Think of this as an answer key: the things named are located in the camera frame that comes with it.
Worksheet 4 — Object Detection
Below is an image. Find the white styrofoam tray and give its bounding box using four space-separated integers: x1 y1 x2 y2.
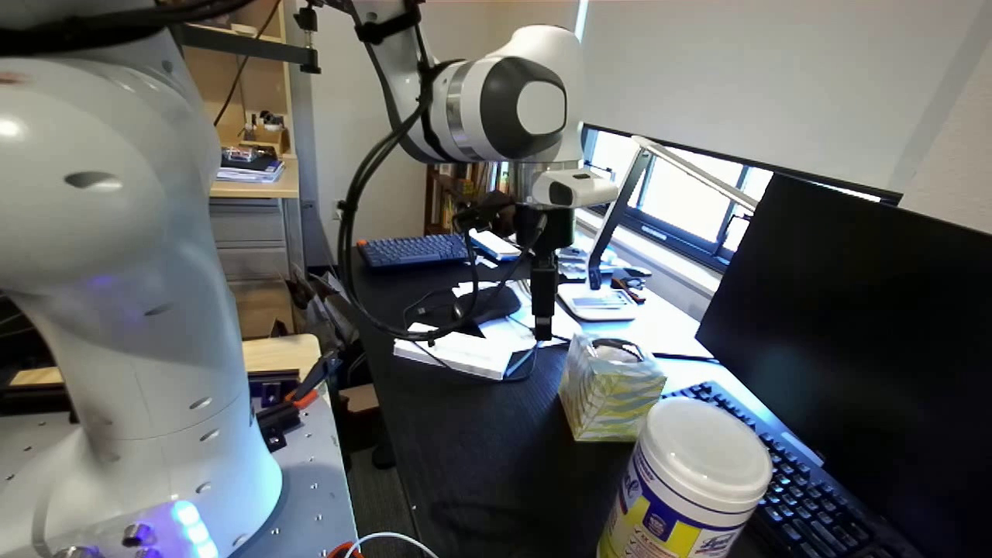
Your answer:
394 320 536 380

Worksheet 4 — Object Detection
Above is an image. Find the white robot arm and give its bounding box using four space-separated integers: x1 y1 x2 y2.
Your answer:
0 0 282 558

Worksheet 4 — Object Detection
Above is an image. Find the white disinfectant wipes canister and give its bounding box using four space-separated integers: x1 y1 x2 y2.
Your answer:
597 397 773 558

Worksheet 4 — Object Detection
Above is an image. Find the black keyboard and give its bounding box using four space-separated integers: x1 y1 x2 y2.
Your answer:
679 380 925 558

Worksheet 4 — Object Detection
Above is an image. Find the white desk lamp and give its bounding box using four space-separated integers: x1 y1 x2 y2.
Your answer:
558 138 773 323

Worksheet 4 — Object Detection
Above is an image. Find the wooden shelf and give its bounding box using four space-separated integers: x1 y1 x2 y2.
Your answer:
186 0 298 203

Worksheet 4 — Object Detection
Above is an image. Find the wooden board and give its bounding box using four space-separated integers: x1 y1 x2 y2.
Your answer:
12 334 323 387

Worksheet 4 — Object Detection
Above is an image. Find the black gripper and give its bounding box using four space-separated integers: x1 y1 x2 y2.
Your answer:
458 192 575 342

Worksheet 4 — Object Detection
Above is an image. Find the yellow patterned tissue box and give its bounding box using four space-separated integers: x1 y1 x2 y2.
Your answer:
558 334 666 442

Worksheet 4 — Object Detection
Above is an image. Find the black computer monitor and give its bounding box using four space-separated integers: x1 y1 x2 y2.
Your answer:
698 176 992 558

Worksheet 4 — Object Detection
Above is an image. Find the blue keyboard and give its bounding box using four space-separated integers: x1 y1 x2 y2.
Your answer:
359 232 468 271

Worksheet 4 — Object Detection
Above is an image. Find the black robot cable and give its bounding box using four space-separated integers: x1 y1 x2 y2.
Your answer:
335 18 489 343

